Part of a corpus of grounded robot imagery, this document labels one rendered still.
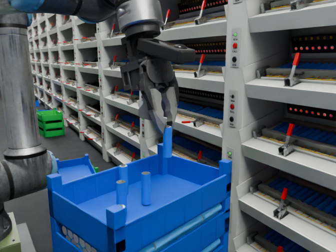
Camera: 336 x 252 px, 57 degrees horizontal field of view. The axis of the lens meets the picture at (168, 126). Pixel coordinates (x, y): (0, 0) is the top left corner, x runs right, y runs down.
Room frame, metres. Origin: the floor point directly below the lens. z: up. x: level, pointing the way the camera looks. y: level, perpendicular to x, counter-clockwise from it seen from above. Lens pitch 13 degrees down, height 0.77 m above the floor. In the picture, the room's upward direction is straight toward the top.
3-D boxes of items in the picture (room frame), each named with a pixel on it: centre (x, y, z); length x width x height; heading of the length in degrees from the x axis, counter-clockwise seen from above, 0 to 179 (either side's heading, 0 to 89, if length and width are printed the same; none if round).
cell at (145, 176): (0.56, 0.04, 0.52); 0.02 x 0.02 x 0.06
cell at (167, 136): (0.60, 0.00, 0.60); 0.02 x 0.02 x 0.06
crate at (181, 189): (0.56, 0.04, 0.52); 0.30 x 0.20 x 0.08; 137
